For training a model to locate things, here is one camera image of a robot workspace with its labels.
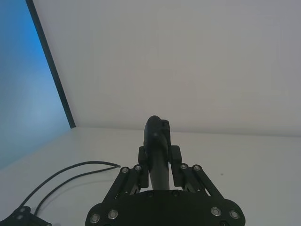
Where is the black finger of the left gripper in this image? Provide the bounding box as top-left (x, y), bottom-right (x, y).
top-left (0, 206), bottom-right (52, 226)

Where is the blue panel with dark edge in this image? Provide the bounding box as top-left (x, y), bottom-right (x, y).
top-left (0, 0), bottom-right (76, 169)

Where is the thin black cable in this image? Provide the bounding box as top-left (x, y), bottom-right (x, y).
top-left (17, 161), bottom-right (122, 216)

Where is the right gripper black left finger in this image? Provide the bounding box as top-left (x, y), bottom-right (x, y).
top-left (103, 145), bottom-right (150, 204)

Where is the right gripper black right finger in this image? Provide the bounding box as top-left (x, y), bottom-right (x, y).
top-left (169, 145), bottom-right (222, 198)

